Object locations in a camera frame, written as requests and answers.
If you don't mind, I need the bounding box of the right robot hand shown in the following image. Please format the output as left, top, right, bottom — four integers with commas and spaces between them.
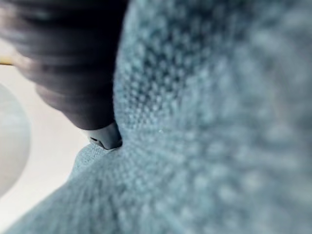
0, 0, 129, 150

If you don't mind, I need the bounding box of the blue-grey woven cushion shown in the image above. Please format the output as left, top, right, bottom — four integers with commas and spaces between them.
2, 0, 312, 234
0, 82, 32, 198

